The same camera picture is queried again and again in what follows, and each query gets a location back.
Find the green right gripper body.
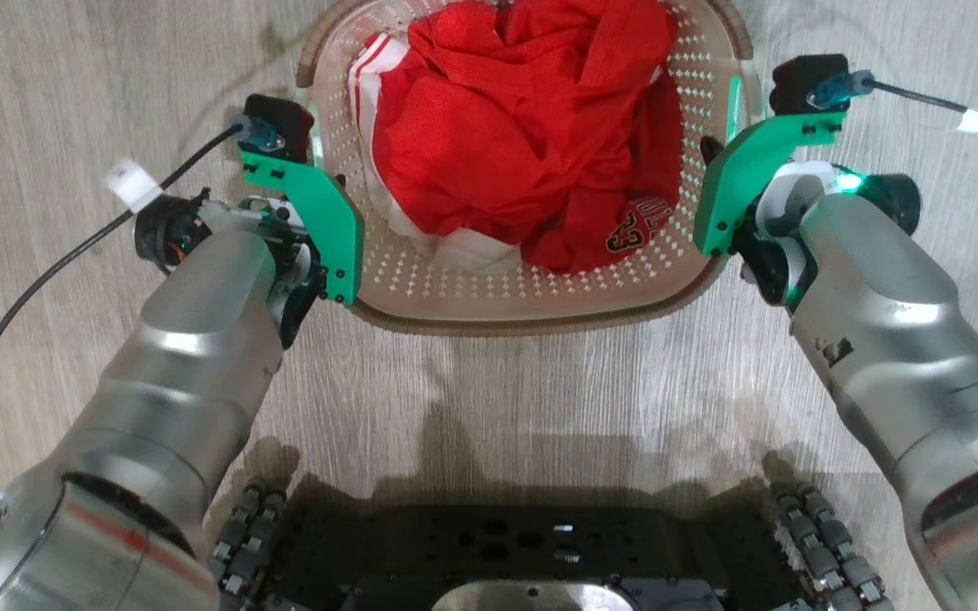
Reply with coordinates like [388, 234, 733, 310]
[693, 112, 848, 257]

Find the mecanum wheel with rollers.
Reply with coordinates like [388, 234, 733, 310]
[209, 477, 288, 611]
[764, 478, 899, 611]

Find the white garment with red stripes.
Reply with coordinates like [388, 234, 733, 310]
[346, 31, 526, 273]

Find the red mesh jersey garment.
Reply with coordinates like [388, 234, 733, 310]
[370, 0, 682, 275]

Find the beige perforated plastic laundry basket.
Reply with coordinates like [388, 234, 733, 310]
[295, 0, 767, 338]

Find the left mecanum wheel with rollers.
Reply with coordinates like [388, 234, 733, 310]
[209, 477, 288, 611]

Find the right mecanum wheel with rollers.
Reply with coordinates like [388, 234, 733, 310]
[764, 478, 899, 611]

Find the white tape tag, large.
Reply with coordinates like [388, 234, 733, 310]
[104, 158, 164, 214]

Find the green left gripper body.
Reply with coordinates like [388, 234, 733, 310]
[239, 138, 366, 349]

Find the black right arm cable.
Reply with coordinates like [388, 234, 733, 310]
[807, 71, 978, 164]

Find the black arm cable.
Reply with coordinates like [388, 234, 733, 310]
[807, 71, 978, 164]
[0, 117, 273, 503]

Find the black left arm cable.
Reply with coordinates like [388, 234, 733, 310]
[0, 117, 273, 503]

